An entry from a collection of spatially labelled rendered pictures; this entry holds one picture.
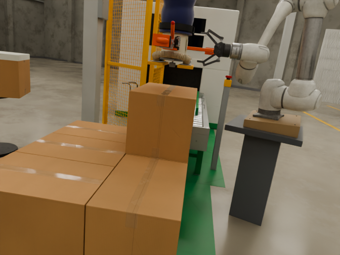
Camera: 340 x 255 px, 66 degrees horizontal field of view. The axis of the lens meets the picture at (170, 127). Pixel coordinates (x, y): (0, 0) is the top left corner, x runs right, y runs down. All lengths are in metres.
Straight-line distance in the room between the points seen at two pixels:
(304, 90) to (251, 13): 11.82
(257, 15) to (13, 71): 11.85
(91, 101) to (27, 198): 2.02
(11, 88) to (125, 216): 2.03
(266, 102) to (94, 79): 1.92
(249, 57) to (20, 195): 1.29
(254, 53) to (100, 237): 1.18
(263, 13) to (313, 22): 11.62
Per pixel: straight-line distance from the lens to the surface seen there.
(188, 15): 1.76
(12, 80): 2.86
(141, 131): 1.61
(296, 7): 1.96
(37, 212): 1.29
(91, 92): 3.12
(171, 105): 1.54
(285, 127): 1.87
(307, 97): 1.88
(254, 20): 13.51
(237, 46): 1.54
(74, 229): 1.26
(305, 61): 1.90
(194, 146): 2.30
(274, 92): 1.94
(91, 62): 3.09
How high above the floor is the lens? 1.17
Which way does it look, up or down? 15 degrees down
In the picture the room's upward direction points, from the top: 7 degrees clockwise
